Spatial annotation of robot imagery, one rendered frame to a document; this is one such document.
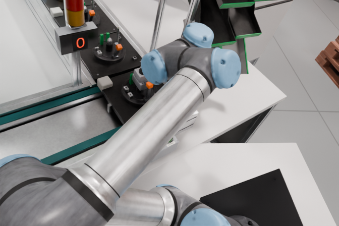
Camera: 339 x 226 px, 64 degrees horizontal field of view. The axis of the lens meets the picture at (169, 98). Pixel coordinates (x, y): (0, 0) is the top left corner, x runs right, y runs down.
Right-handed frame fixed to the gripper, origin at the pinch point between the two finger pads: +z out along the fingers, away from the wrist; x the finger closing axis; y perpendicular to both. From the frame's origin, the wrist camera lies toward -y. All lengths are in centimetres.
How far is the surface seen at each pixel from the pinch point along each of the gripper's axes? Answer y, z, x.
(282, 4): -65, 27, 170
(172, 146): 7.5, 10.1, -0.5
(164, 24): -65, 19, 48
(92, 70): -36.0, 8.4, -10.2
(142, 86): -14.5, 0.8, -0.9
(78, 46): -26.6, -13.6, -18.8
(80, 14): -26.8, -24.6, -17.8
